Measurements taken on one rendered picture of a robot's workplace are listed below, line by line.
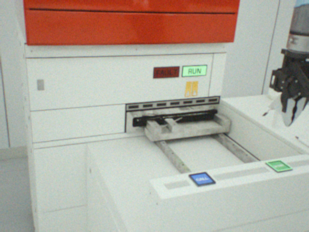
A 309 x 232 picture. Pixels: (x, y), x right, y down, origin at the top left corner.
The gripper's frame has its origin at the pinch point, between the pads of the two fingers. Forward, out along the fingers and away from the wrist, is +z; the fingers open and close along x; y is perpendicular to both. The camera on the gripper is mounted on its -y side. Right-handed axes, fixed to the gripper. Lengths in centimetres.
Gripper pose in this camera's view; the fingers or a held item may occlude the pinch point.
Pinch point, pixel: (290, 123)
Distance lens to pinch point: 108.5
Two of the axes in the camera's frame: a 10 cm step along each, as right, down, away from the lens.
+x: -9.2, 0.9, -3.7
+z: -0.6, 9.3, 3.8
